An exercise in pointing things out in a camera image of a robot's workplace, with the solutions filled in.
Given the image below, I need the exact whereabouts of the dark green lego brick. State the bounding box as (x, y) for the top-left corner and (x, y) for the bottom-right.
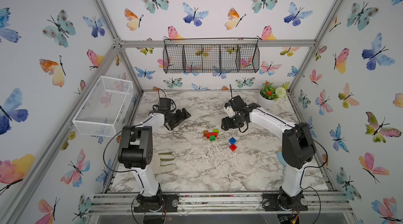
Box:
(209, 135), (216, 142)

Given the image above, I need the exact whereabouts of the potted artificial plant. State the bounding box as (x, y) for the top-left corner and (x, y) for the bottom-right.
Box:
(258, 81), (290, 108)

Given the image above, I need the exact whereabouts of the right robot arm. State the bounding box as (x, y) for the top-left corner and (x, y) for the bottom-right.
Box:
(221, 96), (316, 211)

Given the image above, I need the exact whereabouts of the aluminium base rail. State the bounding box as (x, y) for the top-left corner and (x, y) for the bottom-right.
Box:
(89, 191), (353, 216)

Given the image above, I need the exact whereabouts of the blue lego brick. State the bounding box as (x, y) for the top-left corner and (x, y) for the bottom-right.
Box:
(229, 138), (237, 144)

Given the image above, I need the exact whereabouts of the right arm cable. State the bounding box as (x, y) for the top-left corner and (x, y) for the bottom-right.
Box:
(298, 138), (328, 224)

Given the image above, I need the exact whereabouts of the black wire basket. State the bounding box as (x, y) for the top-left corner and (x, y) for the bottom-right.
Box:
(162, 38), (260, 74)

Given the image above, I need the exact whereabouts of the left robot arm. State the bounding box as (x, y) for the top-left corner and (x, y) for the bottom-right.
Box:
(118, 98), (191, 212)

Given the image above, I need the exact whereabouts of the white mesh basket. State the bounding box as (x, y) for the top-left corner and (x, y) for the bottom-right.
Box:
(72, 76), (133, 137)

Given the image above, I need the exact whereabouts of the green strap loop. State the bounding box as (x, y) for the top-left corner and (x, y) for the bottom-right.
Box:
(157, 151), (176, 163)

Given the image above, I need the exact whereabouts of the small red lego brick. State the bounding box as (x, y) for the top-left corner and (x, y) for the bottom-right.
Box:
(229, 144), (237, 152)

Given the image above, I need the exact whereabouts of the blue round brush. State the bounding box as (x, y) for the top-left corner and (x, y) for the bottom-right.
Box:
(277, 146), (287, 175)

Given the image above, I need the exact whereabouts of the long red lego brick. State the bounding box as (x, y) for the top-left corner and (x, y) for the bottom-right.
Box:
(206, 132), (218, 140)

